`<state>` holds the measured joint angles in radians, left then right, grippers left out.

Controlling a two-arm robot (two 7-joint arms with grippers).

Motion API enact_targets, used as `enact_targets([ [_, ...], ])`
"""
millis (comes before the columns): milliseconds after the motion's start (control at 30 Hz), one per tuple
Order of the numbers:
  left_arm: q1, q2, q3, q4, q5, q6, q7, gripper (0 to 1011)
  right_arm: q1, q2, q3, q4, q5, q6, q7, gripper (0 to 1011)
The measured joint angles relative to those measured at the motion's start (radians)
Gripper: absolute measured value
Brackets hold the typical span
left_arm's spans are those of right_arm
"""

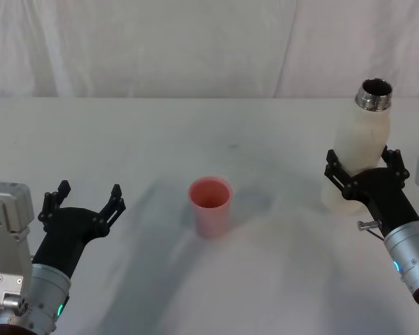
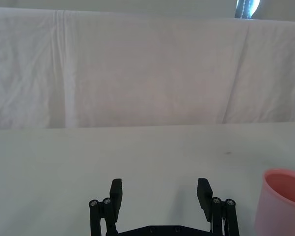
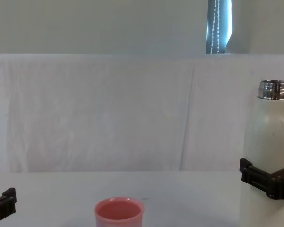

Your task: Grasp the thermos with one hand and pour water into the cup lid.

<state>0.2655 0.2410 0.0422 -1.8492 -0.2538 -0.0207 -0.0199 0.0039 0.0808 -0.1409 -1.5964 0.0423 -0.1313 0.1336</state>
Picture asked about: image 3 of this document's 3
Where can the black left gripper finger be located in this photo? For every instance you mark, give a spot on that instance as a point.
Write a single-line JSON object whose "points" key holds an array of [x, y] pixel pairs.
{"points": [[7, 203]]}

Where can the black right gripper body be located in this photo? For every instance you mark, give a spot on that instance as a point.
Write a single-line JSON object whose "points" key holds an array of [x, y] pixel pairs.
{"points": [[283, 184]]}

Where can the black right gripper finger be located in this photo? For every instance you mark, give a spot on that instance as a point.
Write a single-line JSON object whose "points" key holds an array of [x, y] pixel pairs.
{"points": [[255, 177]]}

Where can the cream vacuum bottle steel neck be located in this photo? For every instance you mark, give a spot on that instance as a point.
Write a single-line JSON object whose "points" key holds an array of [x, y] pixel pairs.
{"points": [[267, 130]]}

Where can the white tablecloth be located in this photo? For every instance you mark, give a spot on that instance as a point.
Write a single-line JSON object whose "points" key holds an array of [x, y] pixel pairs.
{"points": [[61, 201]]}

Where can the pink plastic cup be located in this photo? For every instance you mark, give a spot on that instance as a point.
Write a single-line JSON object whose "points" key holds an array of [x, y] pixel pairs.
{"points": [[119, 220]]}

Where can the white draped cloth sheet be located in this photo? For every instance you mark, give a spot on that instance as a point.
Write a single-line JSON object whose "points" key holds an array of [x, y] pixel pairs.
{"points": [[108, 118]]}

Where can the white curtain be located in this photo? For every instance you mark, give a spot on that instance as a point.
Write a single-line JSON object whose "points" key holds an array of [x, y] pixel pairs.
{"points": [[85, 23], [262, 23]]}

